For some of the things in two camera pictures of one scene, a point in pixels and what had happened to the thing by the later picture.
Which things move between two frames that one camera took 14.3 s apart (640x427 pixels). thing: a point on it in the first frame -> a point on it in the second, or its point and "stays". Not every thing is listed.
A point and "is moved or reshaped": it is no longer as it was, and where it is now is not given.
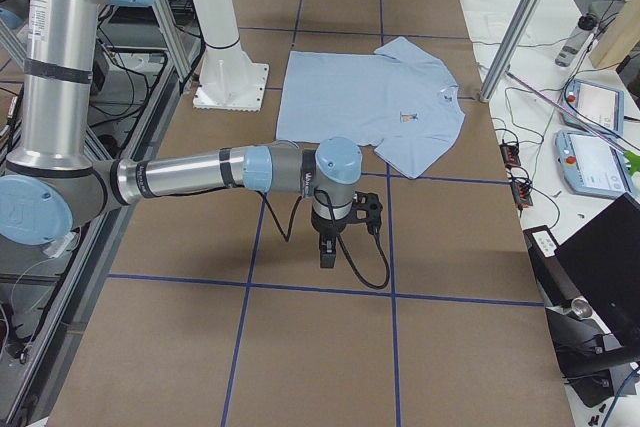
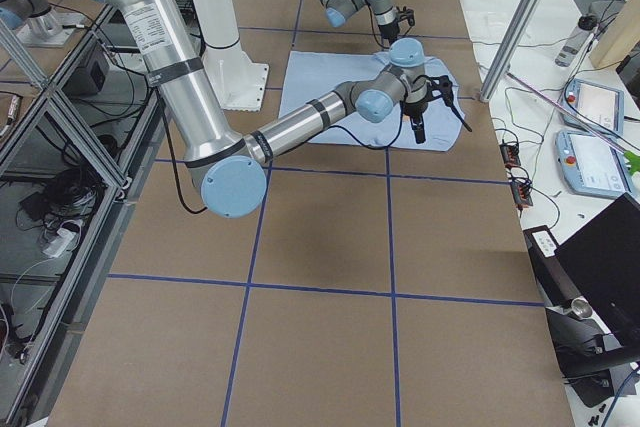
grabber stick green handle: (632, 156) stays
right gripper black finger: (327, 251) -> (417, 125)
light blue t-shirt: (396, 95) is moved or reshaped
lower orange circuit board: (521, 193) stays
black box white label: (551, 268) stays
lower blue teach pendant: (591, 166) stays
